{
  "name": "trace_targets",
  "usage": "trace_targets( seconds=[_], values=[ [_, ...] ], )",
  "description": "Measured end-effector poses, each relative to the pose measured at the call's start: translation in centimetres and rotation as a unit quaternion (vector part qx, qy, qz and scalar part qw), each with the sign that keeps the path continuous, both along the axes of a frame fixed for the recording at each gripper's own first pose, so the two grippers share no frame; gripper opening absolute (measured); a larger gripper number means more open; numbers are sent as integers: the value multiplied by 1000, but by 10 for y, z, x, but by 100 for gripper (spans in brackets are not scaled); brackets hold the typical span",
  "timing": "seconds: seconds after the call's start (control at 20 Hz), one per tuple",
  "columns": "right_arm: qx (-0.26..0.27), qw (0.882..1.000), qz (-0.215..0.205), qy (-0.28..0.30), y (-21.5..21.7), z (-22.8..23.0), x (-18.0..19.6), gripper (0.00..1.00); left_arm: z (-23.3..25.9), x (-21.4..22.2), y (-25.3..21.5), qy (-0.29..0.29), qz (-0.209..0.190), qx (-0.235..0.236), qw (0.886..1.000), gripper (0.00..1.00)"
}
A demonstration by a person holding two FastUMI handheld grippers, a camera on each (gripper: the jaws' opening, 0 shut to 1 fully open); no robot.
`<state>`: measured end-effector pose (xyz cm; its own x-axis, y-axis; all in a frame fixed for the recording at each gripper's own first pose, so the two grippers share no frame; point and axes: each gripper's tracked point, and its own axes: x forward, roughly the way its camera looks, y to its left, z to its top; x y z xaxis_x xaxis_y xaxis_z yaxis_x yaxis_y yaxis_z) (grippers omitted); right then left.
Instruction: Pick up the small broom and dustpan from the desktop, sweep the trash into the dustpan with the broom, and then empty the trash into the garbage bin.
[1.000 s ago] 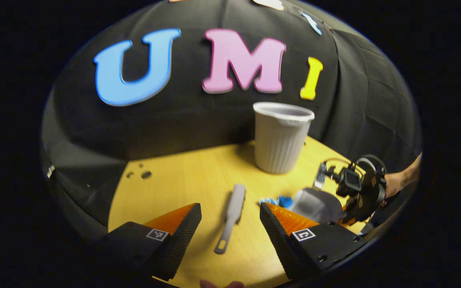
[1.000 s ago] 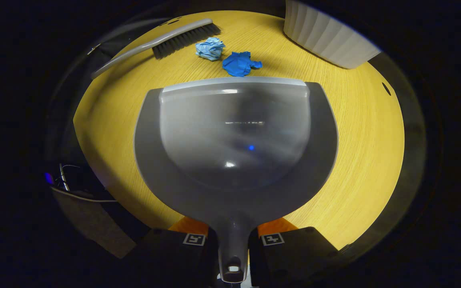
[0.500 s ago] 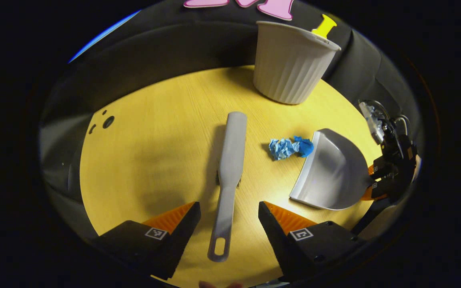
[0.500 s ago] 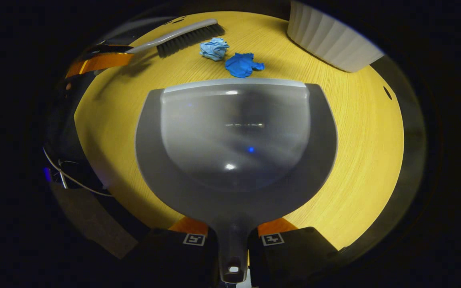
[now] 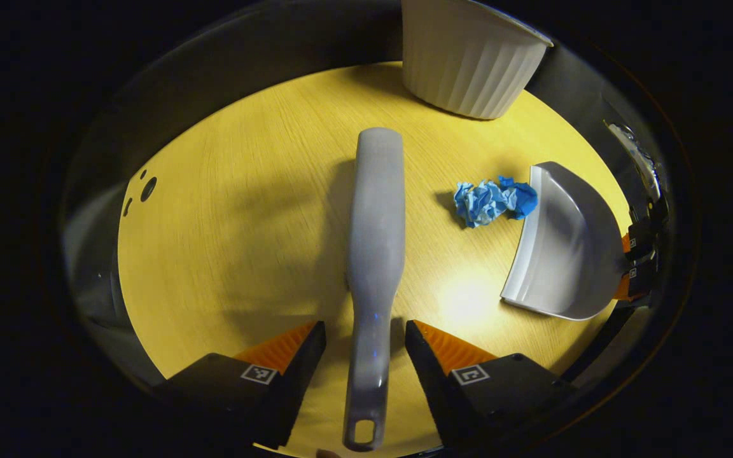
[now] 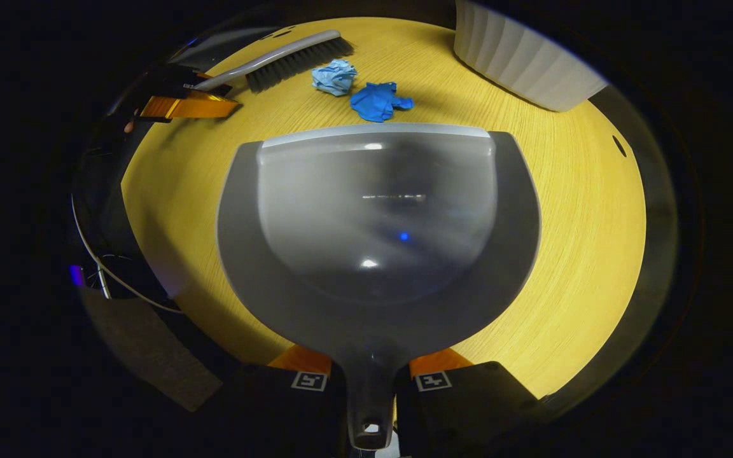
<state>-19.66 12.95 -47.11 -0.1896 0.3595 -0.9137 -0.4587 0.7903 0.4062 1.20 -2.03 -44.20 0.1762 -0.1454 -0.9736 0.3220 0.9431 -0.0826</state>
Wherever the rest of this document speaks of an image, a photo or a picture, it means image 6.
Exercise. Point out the blue wrapper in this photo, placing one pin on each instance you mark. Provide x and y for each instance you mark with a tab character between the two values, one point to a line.
376	102

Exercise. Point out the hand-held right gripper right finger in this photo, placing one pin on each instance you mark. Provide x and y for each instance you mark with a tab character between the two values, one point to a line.
455	413

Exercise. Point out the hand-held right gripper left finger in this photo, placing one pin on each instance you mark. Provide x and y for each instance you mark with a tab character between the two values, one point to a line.
277	413

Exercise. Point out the light blue paper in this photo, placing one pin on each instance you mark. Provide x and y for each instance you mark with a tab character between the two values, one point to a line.
335	77

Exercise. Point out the grey dustpan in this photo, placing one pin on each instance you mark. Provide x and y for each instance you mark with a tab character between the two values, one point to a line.
373	210

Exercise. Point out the white ribbed garbage bin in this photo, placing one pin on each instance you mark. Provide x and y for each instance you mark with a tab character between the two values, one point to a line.
525	63

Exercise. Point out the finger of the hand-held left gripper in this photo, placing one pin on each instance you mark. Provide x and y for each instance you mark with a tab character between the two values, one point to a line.
195	107
204	83

